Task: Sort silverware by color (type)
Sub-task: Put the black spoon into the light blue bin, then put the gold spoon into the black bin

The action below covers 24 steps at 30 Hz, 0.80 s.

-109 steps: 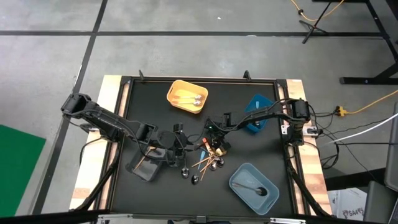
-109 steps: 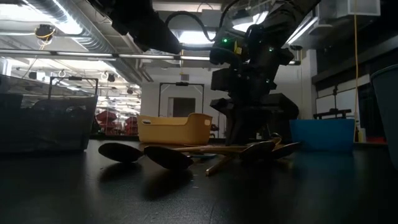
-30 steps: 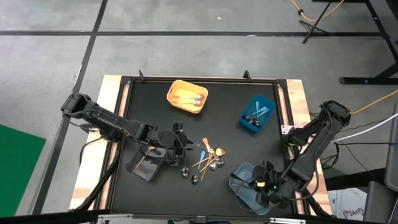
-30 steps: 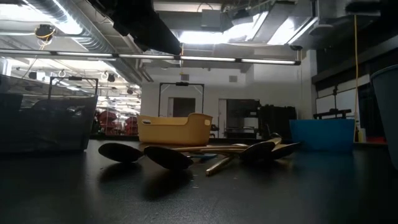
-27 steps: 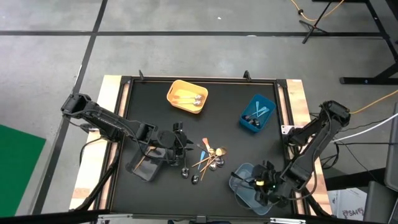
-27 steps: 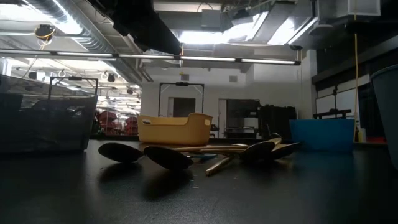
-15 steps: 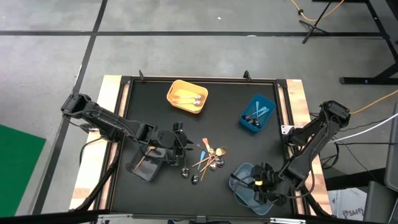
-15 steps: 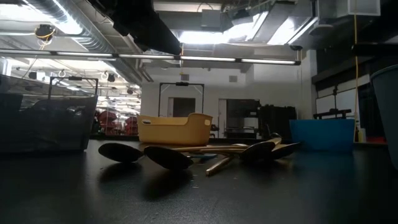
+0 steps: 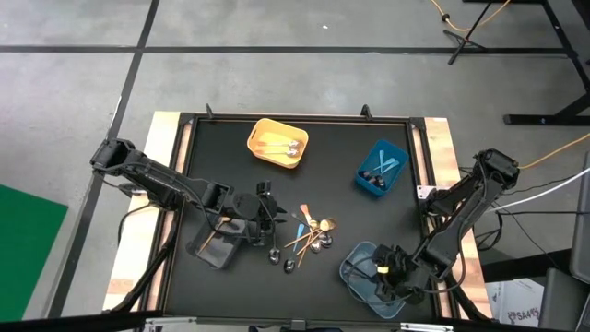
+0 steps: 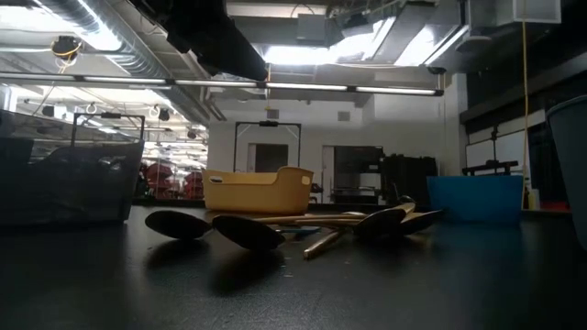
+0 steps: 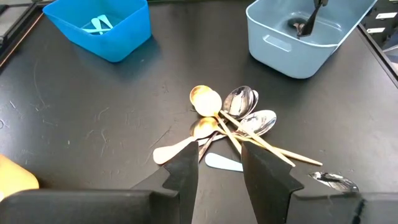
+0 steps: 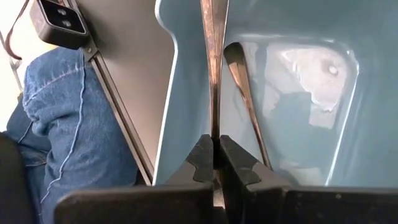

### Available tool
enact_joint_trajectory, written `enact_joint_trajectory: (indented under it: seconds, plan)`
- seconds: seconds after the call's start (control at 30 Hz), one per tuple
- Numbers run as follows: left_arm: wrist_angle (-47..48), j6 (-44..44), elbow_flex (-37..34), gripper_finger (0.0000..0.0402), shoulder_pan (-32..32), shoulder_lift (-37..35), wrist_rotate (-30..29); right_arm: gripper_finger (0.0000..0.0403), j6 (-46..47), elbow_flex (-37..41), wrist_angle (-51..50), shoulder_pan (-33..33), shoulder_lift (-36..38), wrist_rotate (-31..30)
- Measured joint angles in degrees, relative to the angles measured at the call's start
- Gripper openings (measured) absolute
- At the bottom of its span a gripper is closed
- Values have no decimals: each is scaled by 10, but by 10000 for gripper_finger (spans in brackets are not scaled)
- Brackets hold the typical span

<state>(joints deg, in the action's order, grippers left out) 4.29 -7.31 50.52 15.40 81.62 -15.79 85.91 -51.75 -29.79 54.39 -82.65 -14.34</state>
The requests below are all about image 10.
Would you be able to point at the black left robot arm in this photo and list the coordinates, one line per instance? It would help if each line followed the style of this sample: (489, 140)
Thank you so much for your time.
(215, 41)

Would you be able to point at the yellow plastic bin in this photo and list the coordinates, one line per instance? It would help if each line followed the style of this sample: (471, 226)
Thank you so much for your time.
(257, 197)

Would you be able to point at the black shelf unit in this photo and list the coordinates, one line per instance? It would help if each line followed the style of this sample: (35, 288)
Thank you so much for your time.
(357, 160)

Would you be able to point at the long light bar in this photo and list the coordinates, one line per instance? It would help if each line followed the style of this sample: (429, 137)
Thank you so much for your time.
(220, 83)

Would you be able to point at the black cabinet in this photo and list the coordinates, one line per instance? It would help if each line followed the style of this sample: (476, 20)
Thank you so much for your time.
(408, 179)

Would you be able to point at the red tool chest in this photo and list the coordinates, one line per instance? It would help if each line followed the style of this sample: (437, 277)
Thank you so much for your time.
(158, 176)

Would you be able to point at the bright blue plastic bin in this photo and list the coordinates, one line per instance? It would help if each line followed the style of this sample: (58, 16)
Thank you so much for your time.
(477, 199)

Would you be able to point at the black desk stand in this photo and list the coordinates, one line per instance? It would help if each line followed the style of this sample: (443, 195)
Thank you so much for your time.
(490, 165)

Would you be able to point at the black tripod stand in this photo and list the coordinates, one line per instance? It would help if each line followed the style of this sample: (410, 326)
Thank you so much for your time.
(494, 142)

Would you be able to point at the whiteboard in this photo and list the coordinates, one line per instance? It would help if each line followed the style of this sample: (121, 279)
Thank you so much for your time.
(509, 146)

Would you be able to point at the grey-blue plastic bin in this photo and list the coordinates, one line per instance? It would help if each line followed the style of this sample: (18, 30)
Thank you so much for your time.
(573, 174)

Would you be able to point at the white ceiling box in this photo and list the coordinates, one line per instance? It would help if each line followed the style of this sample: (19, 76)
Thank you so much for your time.
(536, 11)

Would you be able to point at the black rig frame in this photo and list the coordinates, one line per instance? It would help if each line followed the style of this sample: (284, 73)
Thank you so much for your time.
(268, 124)
(110, 115)

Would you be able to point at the silver ventilation duct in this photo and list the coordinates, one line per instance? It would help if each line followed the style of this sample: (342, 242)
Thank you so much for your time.
(137, 59)

